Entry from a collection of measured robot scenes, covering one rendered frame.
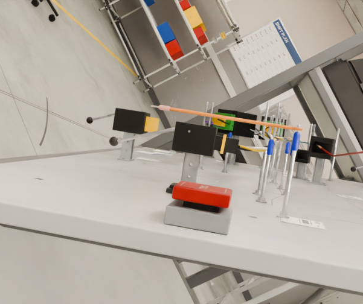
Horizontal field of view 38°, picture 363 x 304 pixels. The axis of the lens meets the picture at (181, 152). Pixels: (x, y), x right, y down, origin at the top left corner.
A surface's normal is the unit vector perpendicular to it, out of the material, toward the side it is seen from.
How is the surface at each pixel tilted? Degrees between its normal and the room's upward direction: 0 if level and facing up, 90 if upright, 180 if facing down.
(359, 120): 90
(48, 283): 0
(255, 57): 90
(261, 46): 90
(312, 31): 90
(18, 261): 0
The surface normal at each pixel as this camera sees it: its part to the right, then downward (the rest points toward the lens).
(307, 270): -0.13, 0.04
